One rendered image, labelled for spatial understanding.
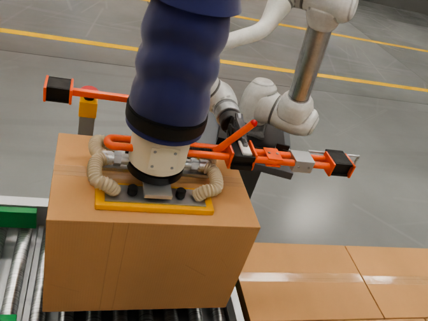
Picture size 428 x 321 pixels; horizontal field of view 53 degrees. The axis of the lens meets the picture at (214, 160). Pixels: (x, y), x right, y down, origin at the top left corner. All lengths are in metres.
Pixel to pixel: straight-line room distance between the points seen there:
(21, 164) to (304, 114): 1.84
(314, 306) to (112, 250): 0.92
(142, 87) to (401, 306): 1.49
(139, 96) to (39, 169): 1.94
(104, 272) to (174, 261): 0.21
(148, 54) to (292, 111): 1.11
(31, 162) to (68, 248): 1.83
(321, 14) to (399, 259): 1.24
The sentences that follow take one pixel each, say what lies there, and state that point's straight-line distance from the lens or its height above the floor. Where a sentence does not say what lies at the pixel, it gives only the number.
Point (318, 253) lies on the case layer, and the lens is 2.09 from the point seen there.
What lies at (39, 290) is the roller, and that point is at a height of 0.55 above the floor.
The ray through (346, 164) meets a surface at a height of 1.19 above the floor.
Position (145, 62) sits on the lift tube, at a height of 1.45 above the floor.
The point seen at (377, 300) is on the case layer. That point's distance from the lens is 2.06.
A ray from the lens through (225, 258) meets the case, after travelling 1.37.
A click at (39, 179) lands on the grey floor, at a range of 2.91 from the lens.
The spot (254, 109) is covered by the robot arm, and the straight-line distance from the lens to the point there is 2.14.
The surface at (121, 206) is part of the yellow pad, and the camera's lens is 1.21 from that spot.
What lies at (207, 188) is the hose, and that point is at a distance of 1.25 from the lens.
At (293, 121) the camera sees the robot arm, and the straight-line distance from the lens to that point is 2.08.
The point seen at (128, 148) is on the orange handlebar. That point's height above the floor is 1.17.
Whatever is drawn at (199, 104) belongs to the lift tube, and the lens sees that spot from 1.10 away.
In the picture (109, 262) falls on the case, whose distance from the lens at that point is 1.31.
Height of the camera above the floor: 1.88
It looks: 34 degrees down
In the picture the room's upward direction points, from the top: 18 degrees clockwise
